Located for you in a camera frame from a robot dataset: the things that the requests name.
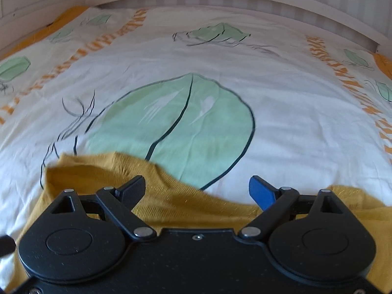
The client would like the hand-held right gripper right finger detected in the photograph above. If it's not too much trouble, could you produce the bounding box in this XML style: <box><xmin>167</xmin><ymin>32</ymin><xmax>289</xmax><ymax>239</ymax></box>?
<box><xmin>238</xmin><ymin>175</ymin><xmax>341</xmax><ymax>239</ymax></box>

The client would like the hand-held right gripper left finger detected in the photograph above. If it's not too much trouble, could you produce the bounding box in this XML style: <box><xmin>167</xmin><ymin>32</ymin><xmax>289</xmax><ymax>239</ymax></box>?
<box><xmin>49</xmin><ymin>175</ymin><xmax>155</xmax><ymax>239</ymax></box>

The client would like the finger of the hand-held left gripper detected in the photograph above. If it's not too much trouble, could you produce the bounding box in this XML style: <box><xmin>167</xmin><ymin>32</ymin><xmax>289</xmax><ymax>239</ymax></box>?
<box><xmin>0</xmin><ymin>234</ymin><xmax>16</xmax><ymax>258</ymax></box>

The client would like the mustard yellow knit sweater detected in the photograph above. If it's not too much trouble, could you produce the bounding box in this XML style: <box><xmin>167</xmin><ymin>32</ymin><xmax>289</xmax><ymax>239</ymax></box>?
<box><xmin>5</xmin><ymin>151</ymin><xmax>392</xmax><ymax>293</ymax></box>

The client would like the white leaf-print duvet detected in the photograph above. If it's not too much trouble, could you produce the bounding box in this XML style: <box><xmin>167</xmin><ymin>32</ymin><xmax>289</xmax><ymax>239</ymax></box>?
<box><xmin>0</xmin><ymin>4</ymin><xmax>392</xmax><ymax>270</ymax></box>

